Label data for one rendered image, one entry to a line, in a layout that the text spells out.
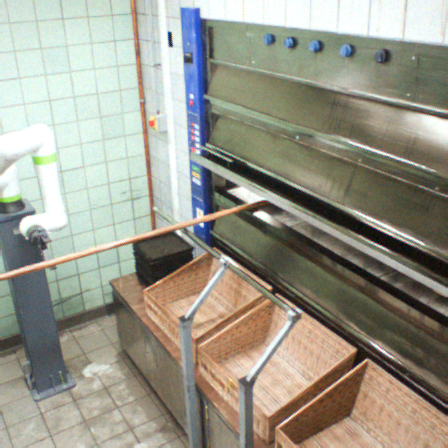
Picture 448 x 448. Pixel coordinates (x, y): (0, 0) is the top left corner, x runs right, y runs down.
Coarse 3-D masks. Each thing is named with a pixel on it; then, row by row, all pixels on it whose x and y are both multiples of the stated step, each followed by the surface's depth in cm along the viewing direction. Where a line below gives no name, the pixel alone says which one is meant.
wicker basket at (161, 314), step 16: (208, 256) 316; (176, 272) 307; (192, 272) 313; (208, 272) 320; (160, 288) 305; (176, 288) 311; (224, 288) 309; (272, 288) 275; (160, 304) 286; (176, 304) 312; (192, 304) 311; (208, 304) 311; (224, 304) 309; (240, 304) 297; (256, 304) 274; (160, 320) 291; (176, 320) 297; (208, 320) 296; (224, 320) 265; (176, 336) 277; (192, 336) 260; (208, 336) 263
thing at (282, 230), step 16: (224, 192) 306; (256, 208) 284; (272, 224) 266; (288, 240) 256; (304, 240) 249; (320, 256) 238; (336, 256) 235; (352, 272) 222; (368, 272) 222; (368, 288) 216; (384, 288) 210; (400, 304) 203; (416, 304) 200; (432, 320) 191
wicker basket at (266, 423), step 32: (256, 320) 268; (224, 352) 263; (256, 352) 270; (288, 352) 263; (320, 352) 246; (352, 352) 228; (224, 384) 250; (256, 384) 249; (288, 384) 249; (320, 384) 223; (256, 416) 220; (288, 416) 219
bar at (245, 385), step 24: (168, 216) 280; (192, 240) 258; (264, 288) 214; (192, 312) 236; (288, 312) 200; (192, 360) 245; (264, 360) 199; (192, 384) 251; (240, 384) 199; (192, 408) 256; (240, 408) 205; (192, 432) 262; (240, 432) 210
